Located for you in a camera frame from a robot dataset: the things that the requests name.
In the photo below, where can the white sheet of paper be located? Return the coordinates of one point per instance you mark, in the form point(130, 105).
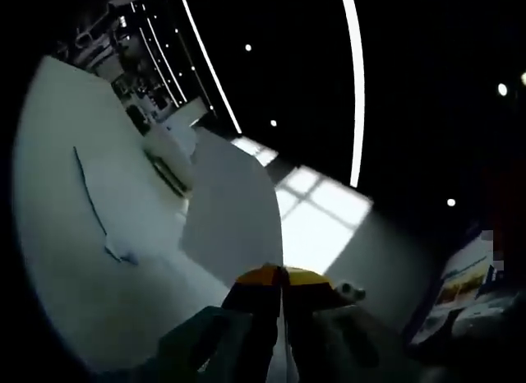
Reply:
point(123, 202)

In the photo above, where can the wide office window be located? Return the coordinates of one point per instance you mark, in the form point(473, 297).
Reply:
point(324, 222)

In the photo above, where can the long ceiling light strip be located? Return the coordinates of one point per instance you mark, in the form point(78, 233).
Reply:
point(209, 62)
point(356, 91)

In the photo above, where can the blue framed wall poster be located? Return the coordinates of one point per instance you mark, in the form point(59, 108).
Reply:
point(460, 276)

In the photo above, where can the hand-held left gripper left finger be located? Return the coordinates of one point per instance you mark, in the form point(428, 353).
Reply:
point(246, 317)

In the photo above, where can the white printer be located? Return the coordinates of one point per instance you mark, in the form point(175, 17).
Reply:
point(168, 161)

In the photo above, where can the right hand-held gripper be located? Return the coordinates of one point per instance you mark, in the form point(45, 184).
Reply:
point(349, 292)

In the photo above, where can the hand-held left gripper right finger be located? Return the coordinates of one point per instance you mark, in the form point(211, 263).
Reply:
point(312, 301)

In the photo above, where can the person's head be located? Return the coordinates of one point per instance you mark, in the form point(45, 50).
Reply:
point(509, 194)

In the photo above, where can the white printing paper sheet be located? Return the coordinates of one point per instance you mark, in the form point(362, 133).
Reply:
point(234, 210)

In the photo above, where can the narrow office window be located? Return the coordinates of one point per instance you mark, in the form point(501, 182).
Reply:
point(255, 150)

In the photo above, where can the grey chest device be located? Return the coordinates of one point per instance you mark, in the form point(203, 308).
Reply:
point(489, 313)

